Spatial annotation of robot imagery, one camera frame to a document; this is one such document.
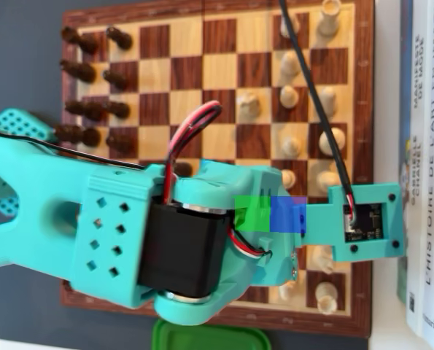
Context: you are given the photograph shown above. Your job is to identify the short red white black cable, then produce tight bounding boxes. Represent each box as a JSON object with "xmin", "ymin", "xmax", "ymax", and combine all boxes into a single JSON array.
[{"xmin": 228, "ymin": 217, "xmax": 273, "ymax": 260}]

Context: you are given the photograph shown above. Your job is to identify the black camera cable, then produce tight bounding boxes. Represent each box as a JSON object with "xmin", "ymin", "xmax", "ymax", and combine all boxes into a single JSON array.
[{"xmin": 0, "ymin": 0, "xmax": 357, "ymax": 220}]

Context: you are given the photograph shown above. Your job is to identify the white queen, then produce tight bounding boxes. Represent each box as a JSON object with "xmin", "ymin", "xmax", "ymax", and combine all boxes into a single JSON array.
[{"xmin": 316, "ymin": 171, "xmax": 342, "ymax": 195}]

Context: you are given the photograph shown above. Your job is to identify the white pawn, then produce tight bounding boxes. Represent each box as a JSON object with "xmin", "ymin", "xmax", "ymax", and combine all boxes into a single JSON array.
[
  {"xmin": 279, "ymin": 281, "xmax": 295, "ymax": 302},
  {"xmin": 279, "ymin": 12, "xmax": 300, "ymax": 39},
  {"xmin": 281, "ymin": 169, "xmax": 297, "ymax": 190},
  {"xmin": 279, "ymin": 50, "xmax": 301, "ymax": 78},
  {"xmin": 279, "ymin": 85, "xmax": 299, "ymax": 109},
  {"xmin": 281, "ymin": 137, "xmax": 302, "ymax": 159}
]

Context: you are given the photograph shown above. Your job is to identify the illustrated cover book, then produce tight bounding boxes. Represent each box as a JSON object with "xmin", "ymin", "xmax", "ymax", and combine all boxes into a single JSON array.
[{"xmin": 395, "ymin": 0, "xmax": 415, "ymax": 306}]

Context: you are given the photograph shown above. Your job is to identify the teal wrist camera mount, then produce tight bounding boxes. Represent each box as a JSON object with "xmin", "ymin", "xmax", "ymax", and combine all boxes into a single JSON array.
[{"xmin": 292, "ymin": 182, "xmax": 408, "ymax": 263}]

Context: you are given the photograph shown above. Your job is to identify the dark brown knight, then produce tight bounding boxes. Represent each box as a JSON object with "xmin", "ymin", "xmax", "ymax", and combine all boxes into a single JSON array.
[{"xmin": 59, "ymin": 58, "xmax": 97, "ymax": 83}]

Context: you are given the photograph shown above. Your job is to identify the white Gabrielle Chanel book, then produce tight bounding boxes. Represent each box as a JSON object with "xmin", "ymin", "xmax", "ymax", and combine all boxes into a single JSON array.
[{"xmin": 406, "ymin": 0, "xmax": 433, "ymax": 337}]

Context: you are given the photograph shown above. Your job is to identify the green plastic lid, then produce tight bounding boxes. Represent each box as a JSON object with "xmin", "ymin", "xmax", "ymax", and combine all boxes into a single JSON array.
[{"xmin": 151, "ymin": 318, "xmax": 272, "ymax": 350}]

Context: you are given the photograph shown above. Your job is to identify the white knight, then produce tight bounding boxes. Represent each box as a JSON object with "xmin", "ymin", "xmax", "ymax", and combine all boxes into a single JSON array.
[
  {"xmin": 236, "ymin": 90, "xmax": 262, "ymax": 119},
  {"xmin": 311, "ymin": 244, "xmax": 335, "ymax": 274}
]

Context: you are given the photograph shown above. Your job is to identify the dark brown pawn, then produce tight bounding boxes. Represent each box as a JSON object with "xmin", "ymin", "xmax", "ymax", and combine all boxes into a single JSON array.
[
  {"xmin": 104, "ymin": 101, "xmax": 131, "ymax": 120},
  {"xmin": 172, "ymin": 161, "xmax": 194, "ymax": 178},
  {"xmin": 105, "ymin": 133, "xmax": 136, "ymax": 155},
  {"xmin": 102, "ymin": 69, "xmax": 131, "ymax": 92},
  {"xmin": 104, "ymin": 26, "xmax": 133, "ymax": 50}
]

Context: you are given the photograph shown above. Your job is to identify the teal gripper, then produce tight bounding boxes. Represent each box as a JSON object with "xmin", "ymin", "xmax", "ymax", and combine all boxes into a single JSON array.
[{"xmin": 252, "ymin": 166, "xmax": 308, "ymax": 288}]

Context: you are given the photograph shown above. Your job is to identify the white king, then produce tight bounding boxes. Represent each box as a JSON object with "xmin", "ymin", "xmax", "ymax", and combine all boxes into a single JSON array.
[{"xmin": 318, "ymin": 127, "xmax": 346, "ymax": 155}]

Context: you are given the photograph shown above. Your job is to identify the teal perforated robot base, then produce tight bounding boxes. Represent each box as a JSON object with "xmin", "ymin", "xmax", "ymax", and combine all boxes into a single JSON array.
[{"xmin": 0, "ymin": 108, "xmax": 58, "ymax": 217}]

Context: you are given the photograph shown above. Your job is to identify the dark brown king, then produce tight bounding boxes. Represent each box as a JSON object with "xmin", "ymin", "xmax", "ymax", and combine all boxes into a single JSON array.
[{"xmin": 53, "ymin": 124, "xmax": 103, "ymax": 147}]

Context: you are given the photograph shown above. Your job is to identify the white bishop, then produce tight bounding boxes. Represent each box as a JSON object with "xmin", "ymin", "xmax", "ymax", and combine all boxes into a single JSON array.
[{"xmin": 316, "ymin": 86, "xmax": 338, "ymax": 116}]

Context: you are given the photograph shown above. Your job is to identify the dark brown bishop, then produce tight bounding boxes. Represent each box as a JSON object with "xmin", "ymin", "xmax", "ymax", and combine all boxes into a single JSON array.
[{"xmin": 63, "ymin": 99, "xmax": 106, "ymax": 122}]

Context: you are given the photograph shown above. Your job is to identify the wooden folding chessboard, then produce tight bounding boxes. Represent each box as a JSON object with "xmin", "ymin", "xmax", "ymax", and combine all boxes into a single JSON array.
[{"xmin": 59, "ymin": 0, "xmax": 374, "ymax": 338}]

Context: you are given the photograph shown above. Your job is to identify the dark brown rook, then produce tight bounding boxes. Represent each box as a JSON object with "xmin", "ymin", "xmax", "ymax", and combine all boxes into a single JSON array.
[{"xmin": 60, "ymin": 26, "xmax": 101, "ymax": 54}]

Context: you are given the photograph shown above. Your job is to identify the white rook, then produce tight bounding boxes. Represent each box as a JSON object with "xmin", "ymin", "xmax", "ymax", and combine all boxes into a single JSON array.
[
  {"xmin": 317, "ymin": 0, "xmax": 342, "ymax": 36},
  {"xmin": 314, "ymin": 281, "xmax": 339, "ymax": 316}
]

